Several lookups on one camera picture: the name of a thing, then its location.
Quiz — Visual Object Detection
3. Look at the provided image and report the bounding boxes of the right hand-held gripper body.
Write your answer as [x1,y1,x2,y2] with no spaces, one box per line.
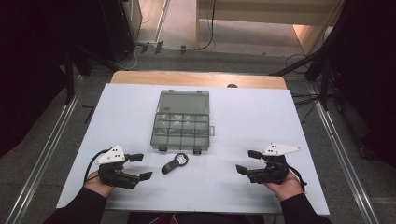
[247,143,303,185]

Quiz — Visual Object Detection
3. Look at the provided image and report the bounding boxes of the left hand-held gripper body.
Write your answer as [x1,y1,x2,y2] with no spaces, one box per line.
[94,144,140,190]

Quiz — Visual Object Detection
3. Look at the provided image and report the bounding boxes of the black key fob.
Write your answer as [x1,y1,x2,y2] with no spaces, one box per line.
[161,152,190,175]

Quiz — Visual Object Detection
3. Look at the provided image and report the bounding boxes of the clear plastic organizer box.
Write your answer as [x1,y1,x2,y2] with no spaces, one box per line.
[149,89,216,156]

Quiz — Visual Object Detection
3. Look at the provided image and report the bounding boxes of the person's right hand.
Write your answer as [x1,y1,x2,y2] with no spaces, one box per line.
[262,171,304,202]

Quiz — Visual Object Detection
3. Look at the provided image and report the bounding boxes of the person's left hand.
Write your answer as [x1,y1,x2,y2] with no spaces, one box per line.
[83,173,125,199]

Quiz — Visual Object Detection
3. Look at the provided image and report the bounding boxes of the white board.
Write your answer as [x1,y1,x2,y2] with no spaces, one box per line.
[55,82,331,217]

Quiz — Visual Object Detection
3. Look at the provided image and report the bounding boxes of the black tape strip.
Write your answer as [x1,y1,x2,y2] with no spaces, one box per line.
[81,105,98,125]

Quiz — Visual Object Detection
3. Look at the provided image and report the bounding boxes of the black stand legs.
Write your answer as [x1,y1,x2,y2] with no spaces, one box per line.
[60,43,122,105]
[269,0,344,112]

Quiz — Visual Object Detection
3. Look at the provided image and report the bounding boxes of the wooden table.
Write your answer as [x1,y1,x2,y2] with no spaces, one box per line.
[109,70,288,91]

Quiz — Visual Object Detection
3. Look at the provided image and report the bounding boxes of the black cabinet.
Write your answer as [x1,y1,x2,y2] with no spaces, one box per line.
[98,0,143,63]

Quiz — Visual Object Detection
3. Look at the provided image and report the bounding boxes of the light wooden furniture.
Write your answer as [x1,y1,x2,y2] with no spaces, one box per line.
[195,0,345,56]

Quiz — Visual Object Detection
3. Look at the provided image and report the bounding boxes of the left hand-held gripper cable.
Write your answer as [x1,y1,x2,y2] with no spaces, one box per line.
[83,148,112,185]

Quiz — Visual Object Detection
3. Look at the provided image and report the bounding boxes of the hand-held gripper cable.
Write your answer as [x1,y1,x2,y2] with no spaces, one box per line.
[288,165,308,191]
[83,148,112,185]

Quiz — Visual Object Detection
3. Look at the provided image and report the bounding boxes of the right hand-held gripper cable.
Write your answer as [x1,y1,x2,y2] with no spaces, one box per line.
[288,165,308,191]

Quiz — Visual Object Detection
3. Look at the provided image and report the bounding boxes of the metal floor rail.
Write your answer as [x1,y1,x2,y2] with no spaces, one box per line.
[307,82,381,224]
[5,74,85,224]

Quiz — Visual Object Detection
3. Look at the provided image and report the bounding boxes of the black floor cables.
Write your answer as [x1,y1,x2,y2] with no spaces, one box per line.
[284,53,321,126]

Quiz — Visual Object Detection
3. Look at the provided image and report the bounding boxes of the white floor cable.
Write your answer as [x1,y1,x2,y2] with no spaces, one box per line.
[120,45,148,71]

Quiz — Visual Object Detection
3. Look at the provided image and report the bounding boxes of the black hanging cable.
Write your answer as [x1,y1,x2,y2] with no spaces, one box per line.
[197,0,218,51]

